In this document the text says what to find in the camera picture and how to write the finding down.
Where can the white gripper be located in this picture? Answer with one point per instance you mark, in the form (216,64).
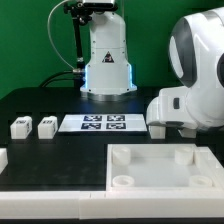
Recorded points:
(169,109)

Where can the white square table top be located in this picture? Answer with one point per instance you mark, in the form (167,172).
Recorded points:
(154,167)

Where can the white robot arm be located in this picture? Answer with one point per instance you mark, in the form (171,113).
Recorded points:
(196,53)

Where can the white marker sheet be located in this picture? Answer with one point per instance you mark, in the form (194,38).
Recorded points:
(103,123)

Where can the white left fence block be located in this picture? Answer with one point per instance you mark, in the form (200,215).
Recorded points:
(3,159)

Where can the white right fence wall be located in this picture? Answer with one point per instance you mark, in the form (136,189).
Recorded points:
(209,166)

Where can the white fence wall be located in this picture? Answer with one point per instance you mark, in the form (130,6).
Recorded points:
(209,166)
(111,205)

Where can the white front fence wall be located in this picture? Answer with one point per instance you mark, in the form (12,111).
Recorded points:
(111,205)

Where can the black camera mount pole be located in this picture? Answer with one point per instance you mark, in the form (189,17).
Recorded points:
(80,17)

